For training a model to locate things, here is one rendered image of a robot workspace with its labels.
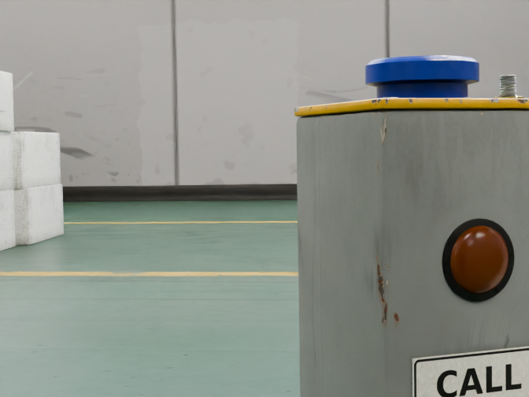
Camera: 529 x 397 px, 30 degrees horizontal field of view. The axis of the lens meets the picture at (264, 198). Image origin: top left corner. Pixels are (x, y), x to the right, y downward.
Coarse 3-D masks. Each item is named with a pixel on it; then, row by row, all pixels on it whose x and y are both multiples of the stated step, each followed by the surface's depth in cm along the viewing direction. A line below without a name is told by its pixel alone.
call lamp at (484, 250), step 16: (464, 240) 32; (480, 240) 32; (496, 240) 32; (464, 256) 32; (480, 256) 32; (496, 256) 32; (464, 272) 32; (480, 272) 32; (496, 272) 32; (464, 288) 32; (480, 288) 32
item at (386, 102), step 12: (300, 108) 37; (312, 108) 35; (324, 108) 34; (336, 108) 34; (348, 108) 33; (360, 108) 32; (372, 108) 31; (384, 108) 31; (396, 108) 31; (408, 108) 31; (420, 108) 31; (432, 108) 31; (444, 108) 32; (456, 108) 32; (468, 108) 32; (480, 108) 32; (492, 108) 32; (504, 108) 32; (516, 108) 33; (528, 108) 33
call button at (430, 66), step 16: (368, 64) 35; (384, 64) 34; (400, 64) 33; (416, 64) 33; (432, 64) 33; (448, 64) 33; (464, 64) 33; (368, 80) 35; (384, 80) 34; (400, 80) 33; (416, 80) 33; (432, 80) 33; (448, 80) 33; (464, 80) 34; (384, 96) 34; (400, 96) 34; (416, 96) 34; (432, 96) 34; (448, 96) 34; (464, 96) 34
